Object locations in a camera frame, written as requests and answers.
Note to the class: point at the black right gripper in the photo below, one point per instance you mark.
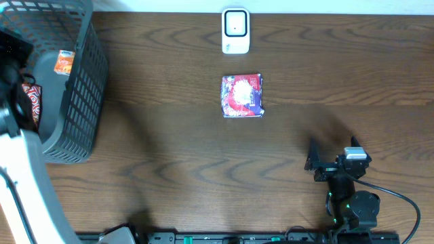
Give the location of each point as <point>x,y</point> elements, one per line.
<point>326,169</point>

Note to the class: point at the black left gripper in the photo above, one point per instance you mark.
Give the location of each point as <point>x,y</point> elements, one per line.
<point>9,53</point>

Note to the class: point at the red Top chocolate bar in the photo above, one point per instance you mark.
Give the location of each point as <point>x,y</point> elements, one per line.
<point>34,93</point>

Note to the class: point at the orange tissue pack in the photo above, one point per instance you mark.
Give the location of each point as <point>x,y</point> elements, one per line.
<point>64,62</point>

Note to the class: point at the red purple noodle packet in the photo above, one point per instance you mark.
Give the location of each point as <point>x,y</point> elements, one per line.
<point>241,96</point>

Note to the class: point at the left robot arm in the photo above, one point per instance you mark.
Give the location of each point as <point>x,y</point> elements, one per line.
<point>28,199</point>

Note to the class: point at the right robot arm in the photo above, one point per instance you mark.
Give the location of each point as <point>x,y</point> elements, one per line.
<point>354,212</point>

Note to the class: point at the dark grey plastic basket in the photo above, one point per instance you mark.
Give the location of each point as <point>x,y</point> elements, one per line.
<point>70,105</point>

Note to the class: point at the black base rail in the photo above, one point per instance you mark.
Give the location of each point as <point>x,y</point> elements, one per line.
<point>249,238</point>

